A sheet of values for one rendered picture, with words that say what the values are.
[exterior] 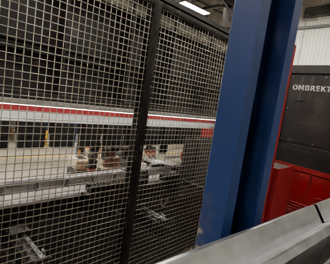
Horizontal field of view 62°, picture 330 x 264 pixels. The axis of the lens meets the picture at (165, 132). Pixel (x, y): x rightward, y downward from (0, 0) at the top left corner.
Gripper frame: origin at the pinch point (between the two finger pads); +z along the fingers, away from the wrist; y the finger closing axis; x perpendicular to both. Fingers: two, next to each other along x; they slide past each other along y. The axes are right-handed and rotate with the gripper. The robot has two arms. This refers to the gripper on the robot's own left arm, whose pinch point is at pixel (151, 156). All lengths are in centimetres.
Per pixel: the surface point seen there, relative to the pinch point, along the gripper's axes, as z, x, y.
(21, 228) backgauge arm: 43, -40, -135
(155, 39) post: -22, -119, -100
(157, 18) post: -30, -123, -101
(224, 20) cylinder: -110, -92, 48
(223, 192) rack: 50, -175, -167
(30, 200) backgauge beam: 30, -39, -129
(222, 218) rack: 52, -174, -167
